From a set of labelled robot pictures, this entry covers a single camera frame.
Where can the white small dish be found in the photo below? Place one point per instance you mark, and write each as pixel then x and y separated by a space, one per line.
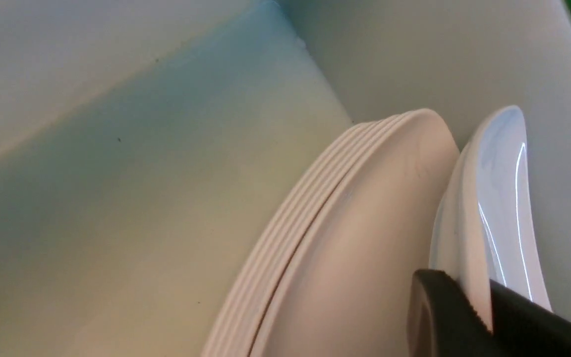
pixel 483 231

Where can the large white plastic tub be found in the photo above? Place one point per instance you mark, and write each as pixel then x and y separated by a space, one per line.
pixel 145 145

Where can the stack of white square plates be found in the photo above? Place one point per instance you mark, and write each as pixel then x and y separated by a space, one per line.
pixel 330 274

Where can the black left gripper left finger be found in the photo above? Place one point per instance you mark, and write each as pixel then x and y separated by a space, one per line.
pixel 441 322

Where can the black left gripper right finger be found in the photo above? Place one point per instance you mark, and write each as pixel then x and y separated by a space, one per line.
pixel 526 329

